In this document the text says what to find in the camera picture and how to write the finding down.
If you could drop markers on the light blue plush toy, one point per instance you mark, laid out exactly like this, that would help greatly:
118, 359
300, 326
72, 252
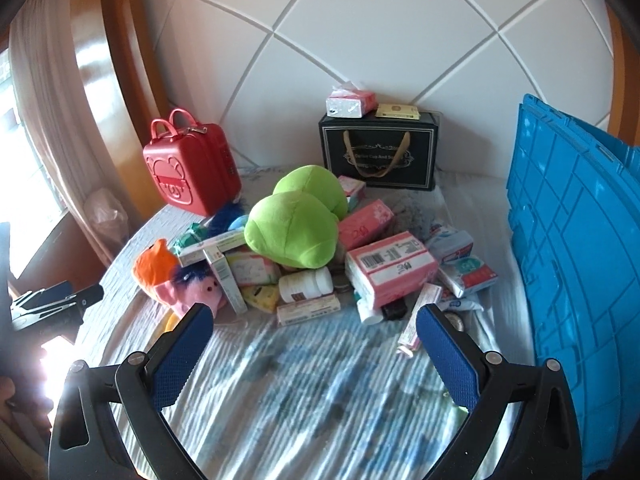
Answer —
239, 223

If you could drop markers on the flat white blue packet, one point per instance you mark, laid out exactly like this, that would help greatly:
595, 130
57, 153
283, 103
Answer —
462, 304

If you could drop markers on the white padded headboard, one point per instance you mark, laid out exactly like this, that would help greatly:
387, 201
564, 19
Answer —
350, 20

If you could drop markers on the pink tube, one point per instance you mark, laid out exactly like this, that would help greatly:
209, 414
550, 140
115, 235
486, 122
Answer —
422, 310

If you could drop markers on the pink tissue packet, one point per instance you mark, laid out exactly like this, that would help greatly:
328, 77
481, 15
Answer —
350, 102

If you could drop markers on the white pink-print packet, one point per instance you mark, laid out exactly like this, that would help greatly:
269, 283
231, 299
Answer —
255, 270

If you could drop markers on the teal white tissue packet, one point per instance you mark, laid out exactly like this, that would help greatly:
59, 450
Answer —
470, 275

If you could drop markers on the pink flowered tissue pack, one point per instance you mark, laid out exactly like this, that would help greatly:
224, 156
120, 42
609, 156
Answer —
365, 225

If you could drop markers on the pig plush orange dress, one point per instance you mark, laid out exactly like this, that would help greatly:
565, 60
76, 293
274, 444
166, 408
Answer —
155, 267

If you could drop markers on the large pink barcode tissue pack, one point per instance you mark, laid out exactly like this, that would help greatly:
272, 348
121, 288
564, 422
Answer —
390, 270

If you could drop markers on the teal green packet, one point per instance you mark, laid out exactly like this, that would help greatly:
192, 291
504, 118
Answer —
190, 235

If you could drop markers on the beige curtain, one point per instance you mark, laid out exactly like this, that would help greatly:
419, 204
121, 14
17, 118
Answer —
50, 110

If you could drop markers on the blue plastic crate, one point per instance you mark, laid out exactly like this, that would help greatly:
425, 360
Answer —
575, 260

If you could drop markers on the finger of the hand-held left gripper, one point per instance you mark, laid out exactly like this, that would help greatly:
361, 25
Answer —
85, 296
50, 291

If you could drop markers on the small pink packet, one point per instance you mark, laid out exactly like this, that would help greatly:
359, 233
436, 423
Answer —
352, 190

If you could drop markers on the black small object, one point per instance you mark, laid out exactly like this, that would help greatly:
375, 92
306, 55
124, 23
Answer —
395, 310

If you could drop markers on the white green-striped medicine box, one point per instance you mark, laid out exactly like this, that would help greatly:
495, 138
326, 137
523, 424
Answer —
212, 249

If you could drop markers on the green plush toy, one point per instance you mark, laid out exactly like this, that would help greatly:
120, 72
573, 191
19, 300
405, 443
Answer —
290, 225

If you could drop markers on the black gift bag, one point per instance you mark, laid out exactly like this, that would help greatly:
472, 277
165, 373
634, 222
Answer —
380, 150

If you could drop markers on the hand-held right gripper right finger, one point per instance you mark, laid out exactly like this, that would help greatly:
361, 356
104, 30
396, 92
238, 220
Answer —
447, 360

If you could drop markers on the round metal tin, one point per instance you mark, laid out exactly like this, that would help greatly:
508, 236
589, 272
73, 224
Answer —
455, 321

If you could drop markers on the red small suitcase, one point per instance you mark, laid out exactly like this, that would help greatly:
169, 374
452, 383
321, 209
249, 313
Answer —
187, 175

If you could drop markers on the wooden bed frame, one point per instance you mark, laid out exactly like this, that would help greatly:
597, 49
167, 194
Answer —
120, 60

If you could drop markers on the person's left hand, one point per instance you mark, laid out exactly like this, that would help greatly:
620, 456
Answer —
6, 394

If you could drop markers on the yellow packet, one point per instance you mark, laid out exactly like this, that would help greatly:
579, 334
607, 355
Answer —
262, 299

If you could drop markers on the blue white tissue packet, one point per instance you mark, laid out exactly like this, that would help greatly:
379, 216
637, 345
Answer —
450, 242

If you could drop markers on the pink long medicine box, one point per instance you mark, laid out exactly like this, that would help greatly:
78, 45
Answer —
307, 310

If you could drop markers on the white upright medicine box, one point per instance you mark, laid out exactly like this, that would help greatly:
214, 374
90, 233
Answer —
225, 280

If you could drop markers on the clear plastic bag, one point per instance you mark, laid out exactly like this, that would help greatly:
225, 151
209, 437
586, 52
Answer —
107, 212

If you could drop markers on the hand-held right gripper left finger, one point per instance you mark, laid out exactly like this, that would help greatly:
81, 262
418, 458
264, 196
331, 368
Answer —
182, 355

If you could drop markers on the dark blue fuzzy toy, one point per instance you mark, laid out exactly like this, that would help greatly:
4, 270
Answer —
222, 217

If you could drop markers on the gold flat box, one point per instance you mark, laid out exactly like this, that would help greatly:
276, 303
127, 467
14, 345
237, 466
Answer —
397, 111

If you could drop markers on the small white bottle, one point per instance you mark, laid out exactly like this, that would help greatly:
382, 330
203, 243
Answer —
370, 312

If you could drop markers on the white pill bottle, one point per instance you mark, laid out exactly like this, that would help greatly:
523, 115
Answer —
305, 285

